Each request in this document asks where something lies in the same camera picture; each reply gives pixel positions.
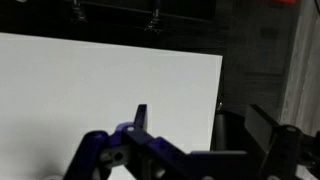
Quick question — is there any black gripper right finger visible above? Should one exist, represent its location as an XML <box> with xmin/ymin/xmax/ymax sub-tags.
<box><xmin>190</xmin><ymin>105</ymin><xmax>320</xmax><ymax>180</ymax></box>

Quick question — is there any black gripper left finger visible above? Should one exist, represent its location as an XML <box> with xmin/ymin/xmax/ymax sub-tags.
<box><xmin>63</xmin><ymin>104</ymin><xmax>187</xmax><ymax>180</ymax></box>

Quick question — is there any black office chair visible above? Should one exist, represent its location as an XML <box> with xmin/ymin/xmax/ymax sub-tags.
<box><xmin>63</xmin><ymin>0</ymin><xmax>217</xmax><ymax>32</ymax></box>

